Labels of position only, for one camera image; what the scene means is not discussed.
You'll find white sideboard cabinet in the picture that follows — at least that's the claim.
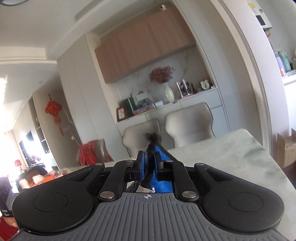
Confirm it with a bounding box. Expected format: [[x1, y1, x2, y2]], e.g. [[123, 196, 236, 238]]
[[116, 88, 229, 150]]

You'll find left beige dining chair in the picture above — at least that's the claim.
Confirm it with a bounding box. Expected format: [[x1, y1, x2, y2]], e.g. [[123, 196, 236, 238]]
[[122, 118, 161, 159]]

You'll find framed picture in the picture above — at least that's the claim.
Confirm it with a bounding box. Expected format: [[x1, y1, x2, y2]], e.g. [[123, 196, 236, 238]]
[[116, 107, 128, 122]]

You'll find clear photo display case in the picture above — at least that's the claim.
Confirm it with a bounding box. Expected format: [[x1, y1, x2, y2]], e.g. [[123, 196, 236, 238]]
[[176, 79, 193, 98]]

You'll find white vase with red flowers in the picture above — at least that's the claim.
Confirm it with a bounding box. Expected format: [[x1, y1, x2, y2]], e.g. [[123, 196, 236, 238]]
[[149, 65, 175, 103]]

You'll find chair with red cloth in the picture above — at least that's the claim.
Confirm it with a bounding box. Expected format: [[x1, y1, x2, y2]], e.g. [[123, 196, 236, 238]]
[[76, 139, 113, 166]]

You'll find red chinese knot ornament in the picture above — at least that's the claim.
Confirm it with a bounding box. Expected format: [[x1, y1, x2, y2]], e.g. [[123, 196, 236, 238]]
[[45, 94, 64, 136]]

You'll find blue and grey towel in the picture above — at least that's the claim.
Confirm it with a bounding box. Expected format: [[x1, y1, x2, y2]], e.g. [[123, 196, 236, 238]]
[[126, 132, 173, 193]]

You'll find beige dining chair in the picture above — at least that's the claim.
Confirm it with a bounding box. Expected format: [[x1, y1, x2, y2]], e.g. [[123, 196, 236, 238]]
[[122, 118, 161, 159], [165, 102, 215, 148]]

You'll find stack of books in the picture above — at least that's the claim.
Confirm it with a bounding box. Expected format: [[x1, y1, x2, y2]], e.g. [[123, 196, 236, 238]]
[[133, 98, 156, 115]]

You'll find right beige dining chair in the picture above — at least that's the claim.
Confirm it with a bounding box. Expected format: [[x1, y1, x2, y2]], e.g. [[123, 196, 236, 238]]
[[165, 102, 215, 148]]

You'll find cardboard box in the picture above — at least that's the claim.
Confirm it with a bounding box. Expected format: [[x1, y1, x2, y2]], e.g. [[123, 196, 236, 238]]
[[276, 128, 296, 168]]

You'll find wooden wall cabinet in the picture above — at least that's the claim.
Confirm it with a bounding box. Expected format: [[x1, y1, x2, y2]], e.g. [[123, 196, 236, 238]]
[[95, 6, 196, 84]]

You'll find white alarm clock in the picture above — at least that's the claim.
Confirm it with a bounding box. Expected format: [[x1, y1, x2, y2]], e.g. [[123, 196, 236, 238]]
[[200, 79, 210, 90]]

